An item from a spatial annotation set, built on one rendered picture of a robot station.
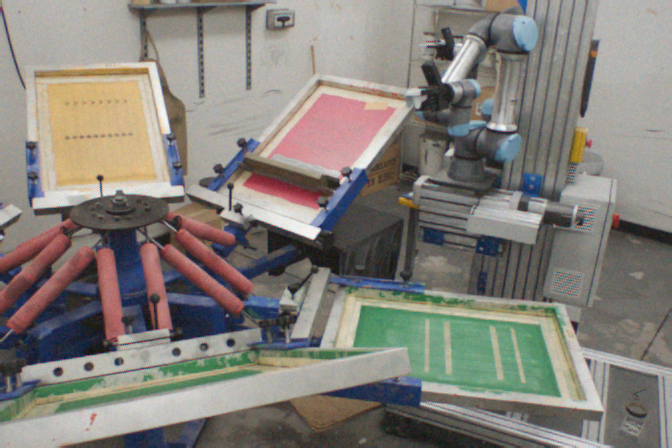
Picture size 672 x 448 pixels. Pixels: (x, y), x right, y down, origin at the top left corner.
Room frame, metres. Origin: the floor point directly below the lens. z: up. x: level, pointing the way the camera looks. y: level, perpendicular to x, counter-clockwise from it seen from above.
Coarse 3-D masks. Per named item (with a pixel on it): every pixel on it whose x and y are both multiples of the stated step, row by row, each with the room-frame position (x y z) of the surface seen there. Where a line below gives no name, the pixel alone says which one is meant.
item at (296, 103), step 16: (320, 80) 3.01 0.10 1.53; (336, 80) 2.96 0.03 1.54; (352, 80) 2.92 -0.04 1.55; (304, 96) 2.94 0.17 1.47; (384, 96) 2.81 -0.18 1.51; (400, 96) 2.75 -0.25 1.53; (288, 112) 2.85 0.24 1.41; (400, 112) 2.63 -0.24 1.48; (272, 128) 2.78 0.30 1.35; (400, 128) 2.58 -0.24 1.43; (384, 144) 2.49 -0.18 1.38; (368, 160) 2.43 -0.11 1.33; (224, 192) 2.49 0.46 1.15; (240, 192) 2.46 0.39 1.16; (272, 208) 2.33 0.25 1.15
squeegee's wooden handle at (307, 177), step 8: (248, 160) 2.54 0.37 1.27; (256, 160) 2.51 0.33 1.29; (264, 160) 2.49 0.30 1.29; (272, 160) 2.48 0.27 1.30; (256, 168) 2.55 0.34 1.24; (264, 168) 2.50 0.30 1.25; (272, 168) 2.47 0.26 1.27; (280, 168) 2.43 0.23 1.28; (288, 168) 2.41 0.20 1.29; (296, 168) 2.39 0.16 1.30; (280, 176) 2.46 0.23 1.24; (288, 176) 2.43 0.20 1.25; (296, 176) 2.39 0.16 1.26; (304, 176) 2.36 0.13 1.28; (312, 176) 2.33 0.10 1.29; (320, 176) 2.32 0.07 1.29; (304, 184) 2.39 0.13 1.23; (312, 184) 2.36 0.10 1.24; (320, 184) 2.32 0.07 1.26
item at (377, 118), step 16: (352, 112) 2.78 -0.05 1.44; (368, 112) 2.74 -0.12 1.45; (384, 112) 2.72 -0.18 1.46; (368, 144) 2.56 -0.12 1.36; (320, 160) 2.55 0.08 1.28; (336, 160) 2.53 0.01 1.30; (352, 160) 2.50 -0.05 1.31; (288, 192) 2.44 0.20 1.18; (304, 192) 2.41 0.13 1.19; (320, 192) 2.39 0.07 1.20
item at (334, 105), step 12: (324, 96) 2.94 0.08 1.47; (336, 96) 2.91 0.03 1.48; (312, 108) 2.88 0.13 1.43; (324, 108) 2.86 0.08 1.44; (336, 108) 2.83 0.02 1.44; (348, 108) 2.81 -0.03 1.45; (300, 120) 2.83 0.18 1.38; (288, 132) 2.78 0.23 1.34; (288, 144) 2.70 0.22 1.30; (288, 156) 2.63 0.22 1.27; (300, 156) 2.61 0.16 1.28; (252, 180) 2.56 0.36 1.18; (264, 180) 2.54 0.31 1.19; (276, 180) 2.52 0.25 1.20; (264, 192) 2.47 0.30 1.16; (276, 192) 2.46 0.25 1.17
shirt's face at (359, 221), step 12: (360, 204) 2.95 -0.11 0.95; (348, 216) 2.79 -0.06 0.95; (360, 216) 2.80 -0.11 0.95; (372, 216) 2.80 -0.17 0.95; (384, 216) 2.81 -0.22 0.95; (396, 216) 2.82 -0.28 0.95; (336, 228) 2.64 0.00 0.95; (348, 228) 2.64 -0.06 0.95; (360, 228) 2.65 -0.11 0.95; (372, 228) 2.66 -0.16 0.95; (336, 240) 2.51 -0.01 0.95; (348, 240) 2.51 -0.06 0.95; (360, 240) 2.52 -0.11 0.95
